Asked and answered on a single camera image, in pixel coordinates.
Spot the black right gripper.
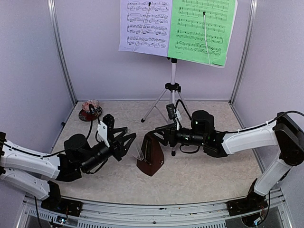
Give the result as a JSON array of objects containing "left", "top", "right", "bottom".
[{"left": 151, "top": 123, "right": 206, "bottom": 148}]

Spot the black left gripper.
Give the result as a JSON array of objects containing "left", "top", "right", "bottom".
[{"left": 81, "top": 127, "right": 136, "bottom": 172}]

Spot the clear plastic metronome cover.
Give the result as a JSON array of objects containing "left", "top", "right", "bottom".
[{"left": 127, "top": 128, "right": 144, "bottom": 161}]

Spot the brown wooden metronome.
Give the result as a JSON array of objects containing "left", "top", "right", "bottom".
[{"left": 136, "top": 133, "right": 164, "bottom": 177}]

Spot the white perforated music stand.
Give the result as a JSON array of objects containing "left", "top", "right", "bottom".
[{"left": 118, "top": 0, "right": 238, "bottom": 156}]

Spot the green sheet music page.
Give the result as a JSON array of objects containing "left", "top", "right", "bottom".
[{"left": 168, "top": 0, "right": 238, "bottom": 68}]

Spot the white sheet music page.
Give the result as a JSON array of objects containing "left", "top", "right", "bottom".
[{"left": 118, "top": 0, "right": 172, "bottom": 57}]

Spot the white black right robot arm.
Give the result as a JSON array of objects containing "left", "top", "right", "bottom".
[{"left": 151, "top": 110, "right": 304, "bottom": 211}]

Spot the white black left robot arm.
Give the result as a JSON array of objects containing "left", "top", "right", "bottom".
[{"left": 0, "top": 127, "right": 136, "bottom": 211}]

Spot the dark round saucer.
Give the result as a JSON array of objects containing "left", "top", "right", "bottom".
[{"left": 78, "top": 107, "right": 103, "bottom": 122}]

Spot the patterned ceramic bowl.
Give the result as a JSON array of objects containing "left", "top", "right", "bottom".
[{"left": 82, "top": 99, "right": 100, "bottom": 112}]

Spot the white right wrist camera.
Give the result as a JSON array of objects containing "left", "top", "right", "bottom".
[{"left": 166, "top": 103, "right": 181, "bottom": 130}]

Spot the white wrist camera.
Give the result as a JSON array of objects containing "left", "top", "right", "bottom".
[
  {"left": 166, "top": 103, "right": 181, "bottom": 130},
  {"left": 96, "top": 114, "right": 114, "bottom": 148}
]

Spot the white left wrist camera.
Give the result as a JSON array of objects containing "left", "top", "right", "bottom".
[{"left": 96, "top": 114, "right": 114, "bottom": 148}]

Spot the black right camera cable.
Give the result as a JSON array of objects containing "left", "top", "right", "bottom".
[{"left": 175, "top": 99, "right": 193, "bottom": 119}]

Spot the black camera cable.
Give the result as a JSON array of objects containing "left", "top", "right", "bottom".
[
  {"left": 175, "top": 99, "right": 193, "bottom": 119},
  {"left": 85, "top": 104, "right": 100, "bottom": 141}
]

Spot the black left camera cable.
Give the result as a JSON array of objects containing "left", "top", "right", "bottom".
[{"left": 85, "top": 104, "right": 100, "bottom": 141}]

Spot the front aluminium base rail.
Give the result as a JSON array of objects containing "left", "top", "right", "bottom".
[{"left": 14, "top": 189, "right": 294, "bottom": 228}]

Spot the left aluminium frame post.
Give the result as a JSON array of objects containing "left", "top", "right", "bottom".
[{"left": 47, "top": 0, "right": 77, "bottom": 107}]

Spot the aluminium frame post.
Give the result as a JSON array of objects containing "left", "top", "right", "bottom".
[
  {"left": 47, "top": 0, "right": 77, "bottom": 107},
  {"left": 229, "top": 0, "right": 258, "bottom": 106}
]

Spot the right aluminium frame post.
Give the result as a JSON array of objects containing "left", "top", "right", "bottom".
[{"left": 229, "top": 0, "right": 258, "bottom": 106}]

